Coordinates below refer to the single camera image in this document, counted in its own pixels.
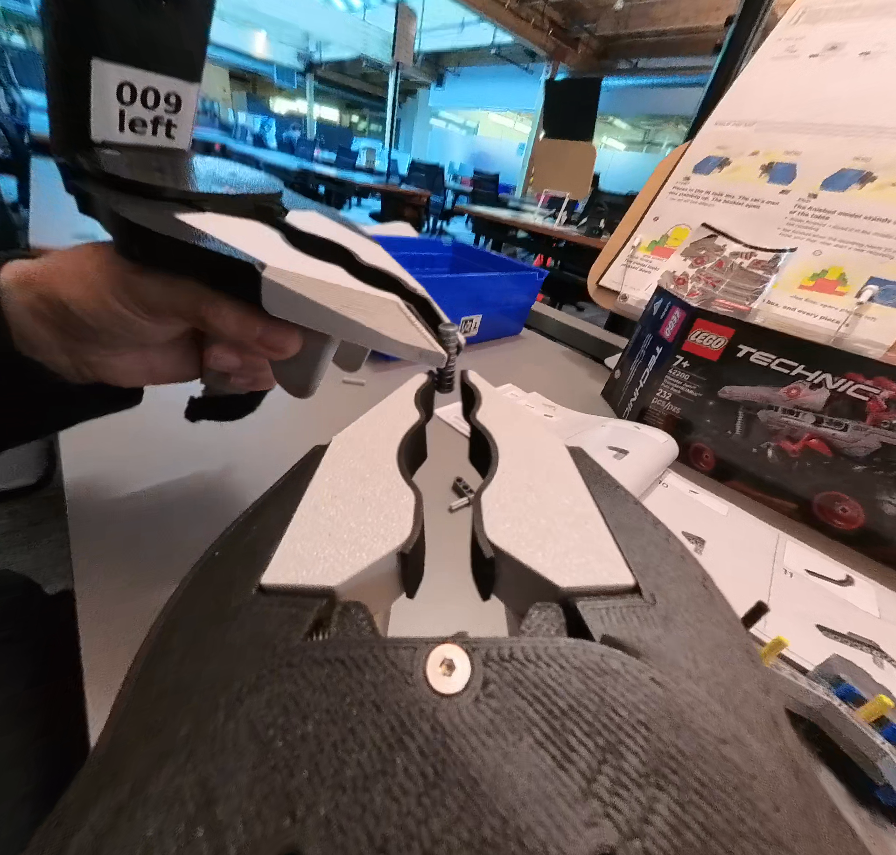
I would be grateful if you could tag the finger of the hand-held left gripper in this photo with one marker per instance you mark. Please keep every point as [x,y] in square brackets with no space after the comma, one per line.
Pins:
[329,295]
[364,239]

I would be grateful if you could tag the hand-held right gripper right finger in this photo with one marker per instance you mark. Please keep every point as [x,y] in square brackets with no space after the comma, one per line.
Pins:
[553,519]

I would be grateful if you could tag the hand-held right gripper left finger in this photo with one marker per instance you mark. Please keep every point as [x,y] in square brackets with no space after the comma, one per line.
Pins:
[336,512]

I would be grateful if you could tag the toy shock absorber with spring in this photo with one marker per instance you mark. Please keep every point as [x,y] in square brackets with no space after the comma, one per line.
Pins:
[446,372]

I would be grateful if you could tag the person's left forearm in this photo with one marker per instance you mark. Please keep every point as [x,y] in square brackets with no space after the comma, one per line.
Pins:
[63,407]

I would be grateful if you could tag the grey desk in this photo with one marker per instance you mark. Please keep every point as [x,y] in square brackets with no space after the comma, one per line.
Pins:
[182,519]

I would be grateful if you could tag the person's left hand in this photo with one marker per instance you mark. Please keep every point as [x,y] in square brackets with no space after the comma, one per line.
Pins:
[119,316]

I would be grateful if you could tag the long wooden table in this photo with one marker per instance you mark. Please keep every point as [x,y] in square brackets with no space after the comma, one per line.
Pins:
[378,190]
[532,228]

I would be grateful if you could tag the small dark grey toy connector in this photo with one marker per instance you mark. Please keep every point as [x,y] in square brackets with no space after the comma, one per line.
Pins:
[460,494]

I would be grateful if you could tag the blue plastic bin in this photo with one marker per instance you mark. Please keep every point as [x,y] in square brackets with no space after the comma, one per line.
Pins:
[476,288]

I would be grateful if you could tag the open instruction booklet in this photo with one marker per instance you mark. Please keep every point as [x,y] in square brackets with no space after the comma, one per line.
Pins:
[742,561]

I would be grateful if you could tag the brown cardboard sheet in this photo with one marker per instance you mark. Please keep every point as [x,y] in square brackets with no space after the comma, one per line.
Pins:
[560,169]

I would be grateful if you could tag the black square panel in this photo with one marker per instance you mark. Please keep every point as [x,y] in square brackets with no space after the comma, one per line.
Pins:
[572,108]

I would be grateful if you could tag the toy building set box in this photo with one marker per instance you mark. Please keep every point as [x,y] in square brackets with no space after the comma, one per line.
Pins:
[770,393]

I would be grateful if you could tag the clear bag of sticker sheets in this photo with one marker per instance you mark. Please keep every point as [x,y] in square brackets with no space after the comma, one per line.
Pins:
[728,267]

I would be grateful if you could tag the person's dark clothing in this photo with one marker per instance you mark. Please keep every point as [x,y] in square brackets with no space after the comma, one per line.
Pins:
[35,694]

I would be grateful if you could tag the partly built toy brick assembly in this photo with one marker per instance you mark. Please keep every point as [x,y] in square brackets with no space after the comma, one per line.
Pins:
[847,715]

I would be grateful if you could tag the black steel column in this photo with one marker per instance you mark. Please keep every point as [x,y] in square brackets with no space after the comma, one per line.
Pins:
[742,36]

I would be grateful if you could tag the white instruction poster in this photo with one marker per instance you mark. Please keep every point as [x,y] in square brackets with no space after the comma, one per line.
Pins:
[791,134]

